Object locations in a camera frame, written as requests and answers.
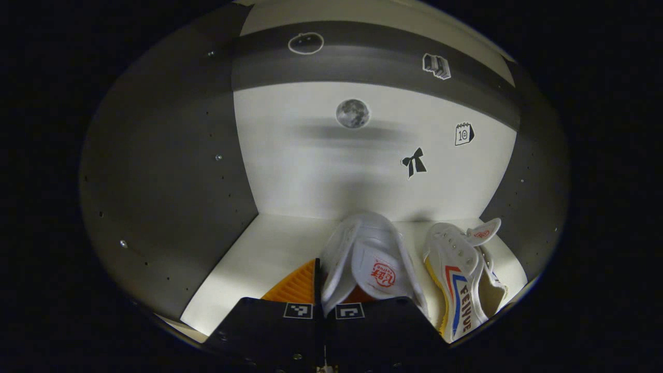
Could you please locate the white canvas shoe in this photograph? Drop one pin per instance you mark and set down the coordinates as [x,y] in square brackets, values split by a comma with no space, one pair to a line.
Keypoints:
[373,259]
[456,269]

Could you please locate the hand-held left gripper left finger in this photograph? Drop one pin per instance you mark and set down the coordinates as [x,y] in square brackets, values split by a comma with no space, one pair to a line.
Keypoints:
[269,331]

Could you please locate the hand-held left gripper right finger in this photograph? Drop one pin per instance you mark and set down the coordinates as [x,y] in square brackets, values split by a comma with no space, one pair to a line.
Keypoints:
[383,331]

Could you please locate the white shoe cabinet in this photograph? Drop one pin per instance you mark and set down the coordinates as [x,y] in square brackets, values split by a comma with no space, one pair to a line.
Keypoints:
[311,166]

